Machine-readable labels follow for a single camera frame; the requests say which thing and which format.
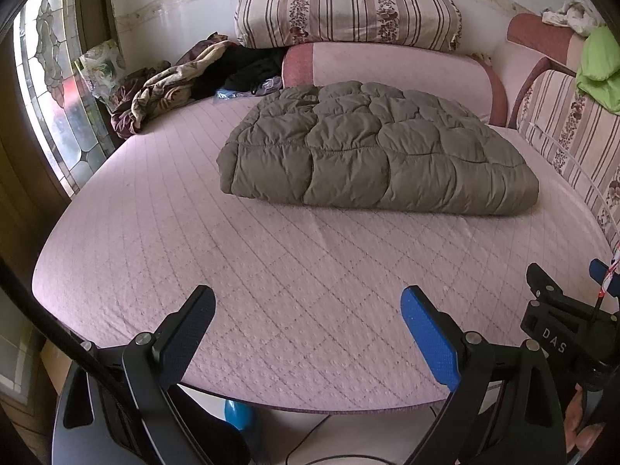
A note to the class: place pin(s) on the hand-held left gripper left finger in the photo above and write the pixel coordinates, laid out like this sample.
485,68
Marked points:
193,319

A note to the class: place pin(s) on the striped floral pillow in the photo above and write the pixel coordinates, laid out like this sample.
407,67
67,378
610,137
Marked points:
339,9

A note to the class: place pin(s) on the white crumpled cloth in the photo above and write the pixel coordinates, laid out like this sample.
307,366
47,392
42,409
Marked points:
571,14

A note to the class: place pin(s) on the cardboard box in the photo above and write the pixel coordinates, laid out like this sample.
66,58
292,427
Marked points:
51,363

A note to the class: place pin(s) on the blue plastic bag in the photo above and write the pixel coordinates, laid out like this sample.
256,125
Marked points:
227,94

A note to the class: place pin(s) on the floral plastic bag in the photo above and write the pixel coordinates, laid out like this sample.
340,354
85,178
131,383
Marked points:
101,68

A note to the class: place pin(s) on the pink cushion with red trim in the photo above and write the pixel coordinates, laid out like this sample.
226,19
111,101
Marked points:
533,34

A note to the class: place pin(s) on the brown floral blanket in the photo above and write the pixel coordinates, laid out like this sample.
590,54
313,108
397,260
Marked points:
160,87

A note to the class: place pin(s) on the green cloth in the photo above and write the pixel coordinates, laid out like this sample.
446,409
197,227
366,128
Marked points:
600,63

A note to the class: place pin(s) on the blue balloon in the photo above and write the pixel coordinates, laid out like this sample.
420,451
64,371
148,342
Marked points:
240,414

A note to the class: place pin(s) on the black clothes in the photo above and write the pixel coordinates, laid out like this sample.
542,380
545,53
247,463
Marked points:
247,70

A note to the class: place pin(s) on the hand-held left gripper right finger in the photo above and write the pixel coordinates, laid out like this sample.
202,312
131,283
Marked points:
431,334

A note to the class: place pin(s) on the pink bolster with red ends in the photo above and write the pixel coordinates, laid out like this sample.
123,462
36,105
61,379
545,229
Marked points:
387,65

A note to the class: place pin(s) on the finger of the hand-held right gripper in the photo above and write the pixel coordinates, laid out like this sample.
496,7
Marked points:
545,281
598,270

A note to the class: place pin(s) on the pink quilted bed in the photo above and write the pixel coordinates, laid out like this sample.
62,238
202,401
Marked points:
242,261

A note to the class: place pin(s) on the olive puffer jacket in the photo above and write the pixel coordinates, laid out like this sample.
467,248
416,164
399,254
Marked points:
378,155

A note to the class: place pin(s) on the striped floral side cushion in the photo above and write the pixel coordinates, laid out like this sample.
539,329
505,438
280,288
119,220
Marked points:
557,116

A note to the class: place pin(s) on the stained glass window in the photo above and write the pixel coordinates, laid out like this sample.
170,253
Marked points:
53,82

